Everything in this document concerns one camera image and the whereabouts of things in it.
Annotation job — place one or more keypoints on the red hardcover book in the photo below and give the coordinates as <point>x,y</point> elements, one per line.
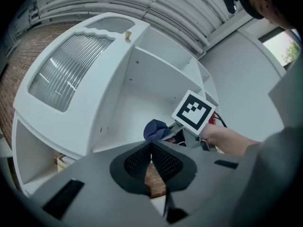
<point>211,119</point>

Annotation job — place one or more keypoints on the gold door knob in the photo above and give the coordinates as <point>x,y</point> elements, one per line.
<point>128,35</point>

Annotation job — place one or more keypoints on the beige book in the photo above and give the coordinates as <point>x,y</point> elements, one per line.
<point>65,163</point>

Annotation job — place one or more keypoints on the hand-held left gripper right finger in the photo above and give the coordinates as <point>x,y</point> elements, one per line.
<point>208,185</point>

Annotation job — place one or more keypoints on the person's right forearm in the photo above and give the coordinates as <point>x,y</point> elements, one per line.
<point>227,141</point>

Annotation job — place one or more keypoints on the dark blue wiping cloth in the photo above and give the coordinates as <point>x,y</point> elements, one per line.
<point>155,130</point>

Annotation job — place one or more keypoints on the person's face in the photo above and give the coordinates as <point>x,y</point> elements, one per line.
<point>258,3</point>

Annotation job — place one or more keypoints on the ribbed glass cabinet door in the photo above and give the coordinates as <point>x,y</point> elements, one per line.
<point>94,84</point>

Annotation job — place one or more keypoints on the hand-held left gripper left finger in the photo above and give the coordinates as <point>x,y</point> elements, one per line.
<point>94,185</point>

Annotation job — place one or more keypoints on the bundle of white ceiling pipes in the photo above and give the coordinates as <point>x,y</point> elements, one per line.
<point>142,1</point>

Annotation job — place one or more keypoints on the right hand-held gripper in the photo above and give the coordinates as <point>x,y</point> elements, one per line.
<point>194,112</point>

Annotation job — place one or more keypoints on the white shelf cabinet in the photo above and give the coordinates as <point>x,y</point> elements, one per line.
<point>146,98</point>

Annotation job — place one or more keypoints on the person's clothing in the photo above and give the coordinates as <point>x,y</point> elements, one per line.
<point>284,150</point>

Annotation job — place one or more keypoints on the window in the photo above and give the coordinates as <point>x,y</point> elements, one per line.
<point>281,46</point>

